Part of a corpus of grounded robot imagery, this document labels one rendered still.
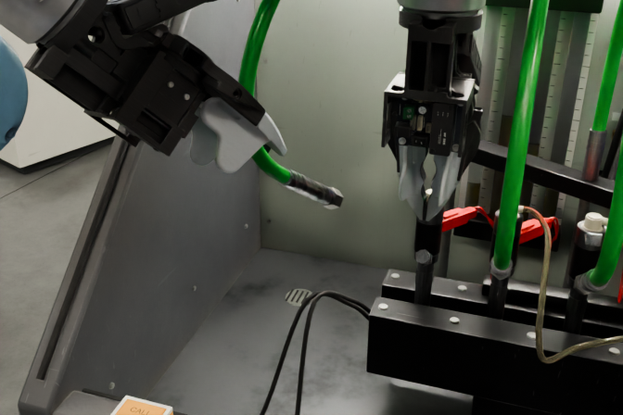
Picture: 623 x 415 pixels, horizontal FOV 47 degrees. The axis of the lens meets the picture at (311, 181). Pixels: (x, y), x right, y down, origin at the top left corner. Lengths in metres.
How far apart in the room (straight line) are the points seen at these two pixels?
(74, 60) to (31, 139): 3.03
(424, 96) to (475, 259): 0.54
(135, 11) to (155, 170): 0.31
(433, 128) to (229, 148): 0.17
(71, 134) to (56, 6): 3.16
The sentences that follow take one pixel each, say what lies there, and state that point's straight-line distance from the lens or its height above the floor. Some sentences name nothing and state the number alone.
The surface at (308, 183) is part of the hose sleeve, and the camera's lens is 0.69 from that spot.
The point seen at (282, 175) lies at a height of 1.16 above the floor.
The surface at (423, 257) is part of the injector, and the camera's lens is 0.75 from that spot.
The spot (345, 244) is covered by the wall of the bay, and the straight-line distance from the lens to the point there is 1.14.
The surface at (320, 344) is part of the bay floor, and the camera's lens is 0.98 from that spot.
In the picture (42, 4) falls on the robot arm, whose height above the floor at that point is 1.34.
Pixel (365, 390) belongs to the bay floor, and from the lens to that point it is 0.92.
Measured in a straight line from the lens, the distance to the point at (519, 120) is 0.56.
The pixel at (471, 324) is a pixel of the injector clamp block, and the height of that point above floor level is 0.98.
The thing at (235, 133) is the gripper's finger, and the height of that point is 1.23.
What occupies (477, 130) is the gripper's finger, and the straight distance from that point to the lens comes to 0.68.
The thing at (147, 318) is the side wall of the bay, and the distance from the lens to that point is 0.88.
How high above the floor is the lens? 1.44
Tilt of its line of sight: 26 degrees down
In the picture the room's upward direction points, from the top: straight up
